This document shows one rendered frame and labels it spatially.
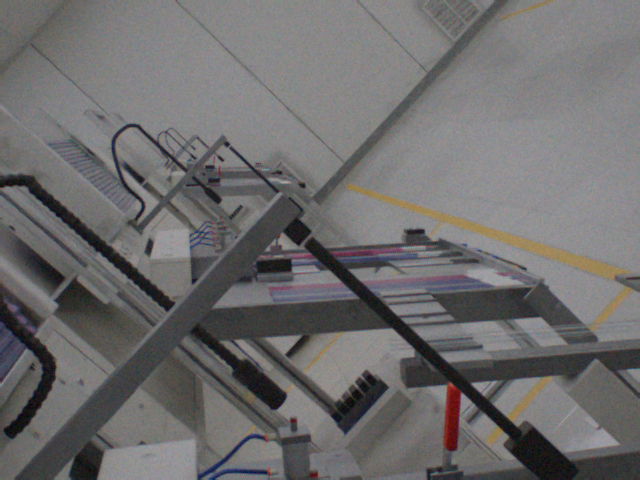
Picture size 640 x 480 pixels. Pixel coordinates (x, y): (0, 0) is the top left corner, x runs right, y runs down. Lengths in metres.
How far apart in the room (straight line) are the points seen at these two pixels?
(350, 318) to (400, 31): 7.00
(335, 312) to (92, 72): 6.79
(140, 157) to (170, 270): 3.33
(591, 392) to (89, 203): 0.94
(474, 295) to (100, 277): 0.68
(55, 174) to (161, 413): 0.48
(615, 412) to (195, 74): 7.20
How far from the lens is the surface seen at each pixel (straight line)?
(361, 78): 8.34
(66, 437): 0.51
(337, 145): 8.28
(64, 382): 0.77
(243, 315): 1.54
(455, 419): 0.79
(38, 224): 1.50
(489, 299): 1.64
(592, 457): 0.88
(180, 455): 0.75
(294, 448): 0.70
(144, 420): 1.59
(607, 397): 1.21
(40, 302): 0.77
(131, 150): 5.03
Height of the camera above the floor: 1.41
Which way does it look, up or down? 11 degrees down
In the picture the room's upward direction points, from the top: 47 degrees counter-clockwise
